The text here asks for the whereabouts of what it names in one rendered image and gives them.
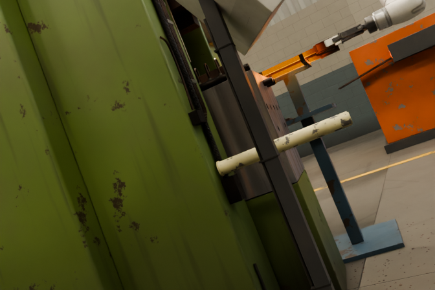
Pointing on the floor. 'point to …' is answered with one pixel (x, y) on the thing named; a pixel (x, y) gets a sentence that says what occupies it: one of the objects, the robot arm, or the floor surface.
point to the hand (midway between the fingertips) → (331, 42)
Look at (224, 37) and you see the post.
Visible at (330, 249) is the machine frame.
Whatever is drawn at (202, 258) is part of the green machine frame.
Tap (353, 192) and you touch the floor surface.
